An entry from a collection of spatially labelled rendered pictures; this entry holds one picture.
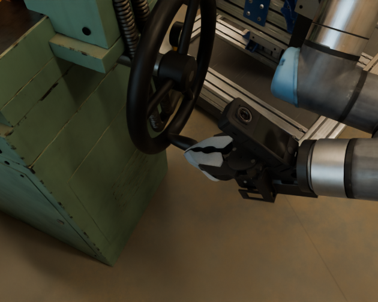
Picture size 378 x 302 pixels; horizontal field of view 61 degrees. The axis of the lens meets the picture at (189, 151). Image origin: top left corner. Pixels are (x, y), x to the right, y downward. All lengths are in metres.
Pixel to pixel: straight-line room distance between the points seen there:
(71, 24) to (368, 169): 0.43
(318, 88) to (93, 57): 0.31
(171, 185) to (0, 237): 0.66
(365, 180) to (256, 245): 0.88
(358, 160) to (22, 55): 0.45
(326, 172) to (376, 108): 0.11
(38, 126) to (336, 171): 0.45
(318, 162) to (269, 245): 0.87
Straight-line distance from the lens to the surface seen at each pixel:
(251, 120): 0.42
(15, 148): 0.57
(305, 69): 0.46
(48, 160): 0.64
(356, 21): 0.46
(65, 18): 0.52
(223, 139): 0.51
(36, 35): 0.53
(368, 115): 0.47
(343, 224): 1.39
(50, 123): 0.60
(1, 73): 0.50
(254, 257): 1.25
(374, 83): 0.48
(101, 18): 0.48
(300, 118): 1.32
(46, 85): 0.57
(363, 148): 0.42
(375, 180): 0.41
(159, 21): 0.42
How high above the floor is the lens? 1.19
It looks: 57 degrees down
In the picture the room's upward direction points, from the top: straight up
